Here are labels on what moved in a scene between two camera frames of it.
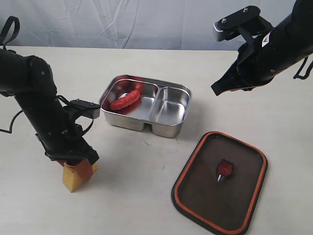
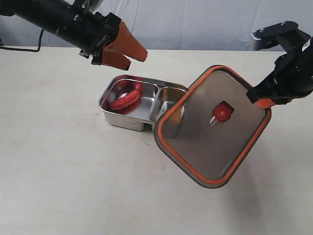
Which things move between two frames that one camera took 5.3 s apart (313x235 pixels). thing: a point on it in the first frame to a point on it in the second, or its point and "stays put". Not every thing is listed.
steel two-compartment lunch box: [131, 102] stays put
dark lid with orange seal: [221, 183] to [211, 130]
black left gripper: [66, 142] to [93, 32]
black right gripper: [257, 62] to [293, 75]
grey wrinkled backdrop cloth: [155, 24] stays put
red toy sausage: [130, 97] stays put
